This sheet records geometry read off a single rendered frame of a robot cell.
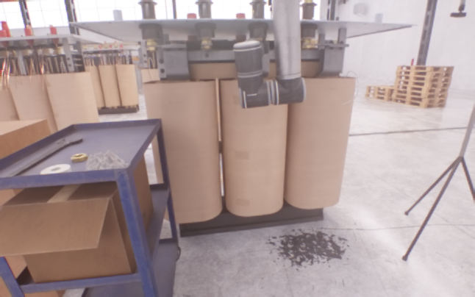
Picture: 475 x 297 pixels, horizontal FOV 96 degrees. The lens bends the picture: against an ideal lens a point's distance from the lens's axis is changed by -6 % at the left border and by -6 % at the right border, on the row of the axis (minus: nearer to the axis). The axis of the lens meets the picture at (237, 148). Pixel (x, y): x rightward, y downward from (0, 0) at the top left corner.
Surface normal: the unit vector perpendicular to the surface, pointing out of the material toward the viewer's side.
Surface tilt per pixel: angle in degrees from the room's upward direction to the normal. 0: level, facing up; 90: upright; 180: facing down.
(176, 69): 90
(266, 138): 90
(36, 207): 26
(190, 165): 90
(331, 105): 90
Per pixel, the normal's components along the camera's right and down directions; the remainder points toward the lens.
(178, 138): 0.15, 0.33
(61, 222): 0.05, -0.70
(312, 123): -0.29, 0.33
